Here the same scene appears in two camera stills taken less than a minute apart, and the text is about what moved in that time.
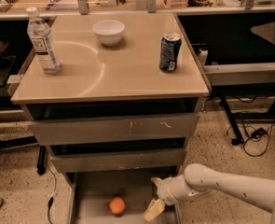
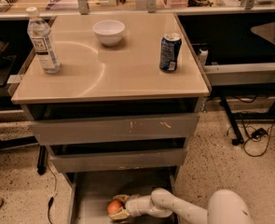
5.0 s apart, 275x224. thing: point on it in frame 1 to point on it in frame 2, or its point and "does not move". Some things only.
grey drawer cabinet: x=119 y=113 does not move
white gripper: x=165 y=190 to x=133 y=205
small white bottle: x=203 y=56 does not move
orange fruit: x=116 y=205 does not move
